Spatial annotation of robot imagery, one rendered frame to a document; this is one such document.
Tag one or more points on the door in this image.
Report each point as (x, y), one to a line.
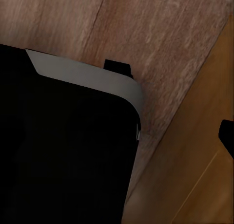
(190, 178)

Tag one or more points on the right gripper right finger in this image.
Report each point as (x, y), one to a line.
(226, 135)

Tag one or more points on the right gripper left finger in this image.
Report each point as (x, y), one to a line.
(11, 137)

